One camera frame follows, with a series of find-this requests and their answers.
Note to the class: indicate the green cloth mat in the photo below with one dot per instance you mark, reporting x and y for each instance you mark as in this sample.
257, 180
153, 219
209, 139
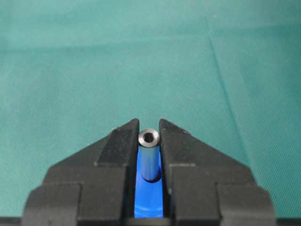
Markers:
227, 71

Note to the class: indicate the small blue plastic gear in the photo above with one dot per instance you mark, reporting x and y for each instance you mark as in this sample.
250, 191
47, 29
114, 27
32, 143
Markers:
148, 195

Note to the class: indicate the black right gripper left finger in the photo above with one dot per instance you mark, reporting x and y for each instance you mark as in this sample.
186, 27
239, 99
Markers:
93, 187

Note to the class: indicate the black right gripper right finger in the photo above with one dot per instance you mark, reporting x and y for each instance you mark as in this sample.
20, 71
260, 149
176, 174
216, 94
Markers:
208, 188

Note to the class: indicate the grey metal shaft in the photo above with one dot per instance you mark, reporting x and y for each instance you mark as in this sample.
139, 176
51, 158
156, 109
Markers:
149, 154

